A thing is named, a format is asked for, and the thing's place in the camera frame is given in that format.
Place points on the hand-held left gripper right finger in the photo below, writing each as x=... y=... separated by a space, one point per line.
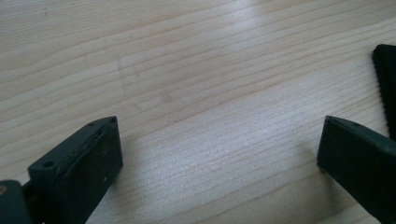
x=361 y=161

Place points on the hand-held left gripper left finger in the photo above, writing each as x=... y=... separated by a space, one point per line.
x=77 y=168

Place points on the black sock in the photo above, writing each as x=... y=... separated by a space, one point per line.
x=387 y=81

